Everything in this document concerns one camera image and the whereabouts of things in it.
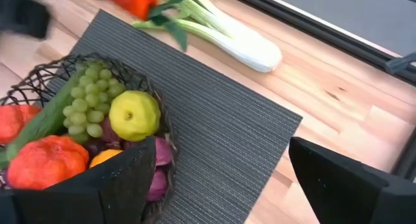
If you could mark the orange pumpkin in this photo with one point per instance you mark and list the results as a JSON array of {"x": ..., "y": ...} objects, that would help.
[{"x": 14, "y": 120}]

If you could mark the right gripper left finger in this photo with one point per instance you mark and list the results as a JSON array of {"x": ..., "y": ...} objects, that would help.
[{"x": 81, "y": 201}]

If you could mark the orange carrot with leaves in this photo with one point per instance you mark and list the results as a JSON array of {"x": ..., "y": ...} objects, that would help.
[{"x": 130, "y": 1}]

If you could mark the grey woven placemat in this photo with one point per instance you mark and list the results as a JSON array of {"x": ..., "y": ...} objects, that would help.
[{"x": 211, "y": 120}]

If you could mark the orange fruit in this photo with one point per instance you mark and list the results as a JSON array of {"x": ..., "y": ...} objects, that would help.
[{"x": 104, "y": 156}]

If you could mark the yellow-green apple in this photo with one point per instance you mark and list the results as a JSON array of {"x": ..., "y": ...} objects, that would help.
[{"x": 135, "y": 115}]

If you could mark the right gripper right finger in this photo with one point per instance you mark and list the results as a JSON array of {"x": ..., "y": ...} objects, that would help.
[{"x": 351, "y": 198}]

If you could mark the green grape bunch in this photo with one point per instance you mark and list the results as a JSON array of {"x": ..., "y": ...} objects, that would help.
[{"x": 87, "y": 100}]

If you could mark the red tomato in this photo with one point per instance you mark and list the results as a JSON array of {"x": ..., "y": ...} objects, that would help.
[{"x": 47, "y": 162}]

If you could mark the green cucumber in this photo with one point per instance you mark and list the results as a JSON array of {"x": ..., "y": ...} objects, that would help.
[{"x": 48, "y": 118}]

